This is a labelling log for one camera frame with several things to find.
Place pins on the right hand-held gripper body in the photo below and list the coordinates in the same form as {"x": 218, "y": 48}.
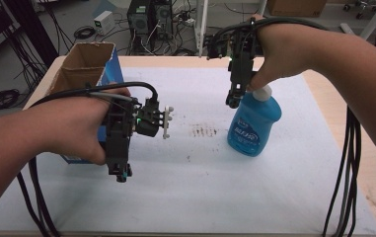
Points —
{"x": 241, "y": 46}

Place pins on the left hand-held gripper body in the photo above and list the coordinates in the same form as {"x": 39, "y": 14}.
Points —
{"x": 118, "y": 131}

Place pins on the blue bottle with white cap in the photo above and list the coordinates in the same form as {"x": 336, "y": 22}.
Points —
{"x": 253, "y": 128}

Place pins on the person's right hand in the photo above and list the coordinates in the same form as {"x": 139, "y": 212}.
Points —
{"x": 284, "y": 49}

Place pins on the person's left hand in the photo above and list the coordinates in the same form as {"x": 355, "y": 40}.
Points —
{"x": 73, "y": 125}

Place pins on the white power strip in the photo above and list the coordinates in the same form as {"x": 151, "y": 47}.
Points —
{"x": 186, "y": 20}

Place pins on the white stained table mat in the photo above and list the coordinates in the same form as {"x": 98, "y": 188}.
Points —
{"x": 188, "y": 191}

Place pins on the brown cardboard box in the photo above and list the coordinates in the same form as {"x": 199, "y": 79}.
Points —
{"x": 295, "y": 7}

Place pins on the cardboard box with blue sides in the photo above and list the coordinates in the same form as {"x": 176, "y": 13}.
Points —
{"x": 83, "y": 62}

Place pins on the black computer tower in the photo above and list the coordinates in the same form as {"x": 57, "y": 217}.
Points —
{"x": 138, "y": 18}
{"x": 162, "y": 18}

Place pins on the white power supply box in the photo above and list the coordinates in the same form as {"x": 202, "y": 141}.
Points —
{"x": 104, "y": 22}

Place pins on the chair wheel base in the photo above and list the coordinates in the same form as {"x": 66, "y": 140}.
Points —
{"x": 360, "y": 8}

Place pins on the white slanted table leg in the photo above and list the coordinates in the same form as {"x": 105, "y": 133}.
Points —
{"x": 373, "y": 21}

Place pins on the white metal stand post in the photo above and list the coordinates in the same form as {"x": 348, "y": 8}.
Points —
{"x": 201, "y": 26}

